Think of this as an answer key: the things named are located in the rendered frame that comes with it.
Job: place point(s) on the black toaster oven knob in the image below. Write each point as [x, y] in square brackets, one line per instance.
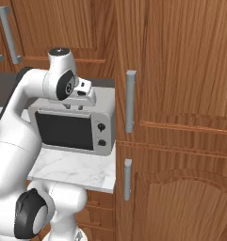
[102, 143]
[101, 126]

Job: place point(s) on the wooden drawer front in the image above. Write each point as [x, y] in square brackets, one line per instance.
[100, 207]
[97, 233]

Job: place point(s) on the wooden arched cupboard door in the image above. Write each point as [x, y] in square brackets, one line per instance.
[181, 194]

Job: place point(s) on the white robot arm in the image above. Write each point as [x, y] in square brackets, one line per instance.
[17, 147]

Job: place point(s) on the wooden tall cupboard door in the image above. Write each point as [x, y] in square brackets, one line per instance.
[181, 62]

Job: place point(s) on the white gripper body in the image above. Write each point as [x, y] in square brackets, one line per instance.
[83, 99]

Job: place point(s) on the silver toaster oven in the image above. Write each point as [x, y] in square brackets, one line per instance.
[102, 106]

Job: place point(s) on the black glass toaster oven door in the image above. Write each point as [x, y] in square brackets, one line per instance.
[64, 130]

